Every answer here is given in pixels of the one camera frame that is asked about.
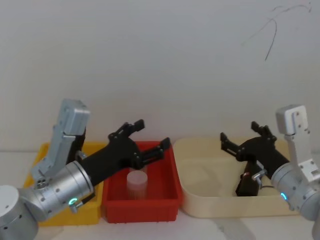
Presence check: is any black tool with red switch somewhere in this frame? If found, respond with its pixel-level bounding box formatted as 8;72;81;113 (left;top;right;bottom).
235;159;264;197

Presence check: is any cream plastic tray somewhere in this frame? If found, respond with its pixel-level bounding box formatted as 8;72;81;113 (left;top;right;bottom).
172;136;301;220

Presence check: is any yellow plastic bin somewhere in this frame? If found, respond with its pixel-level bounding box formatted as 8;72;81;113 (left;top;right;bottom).
23;141;106;227

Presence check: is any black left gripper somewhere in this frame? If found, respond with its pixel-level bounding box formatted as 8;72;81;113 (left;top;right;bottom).
79;119;173;187

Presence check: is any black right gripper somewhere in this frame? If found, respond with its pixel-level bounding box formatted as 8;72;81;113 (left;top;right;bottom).
219;121;291;180

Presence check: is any red plastic bin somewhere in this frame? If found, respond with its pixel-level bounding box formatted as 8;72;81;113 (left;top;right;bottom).
102;140;185;224

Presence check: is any white table cloth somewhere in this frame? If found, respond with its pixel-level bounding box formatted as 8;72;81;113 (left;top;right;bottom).
0;149;320;240

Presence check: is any clear plastic cylinder jar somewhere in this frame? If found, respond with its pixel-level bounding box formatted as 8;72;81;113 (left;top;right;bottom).
126;167;149;201

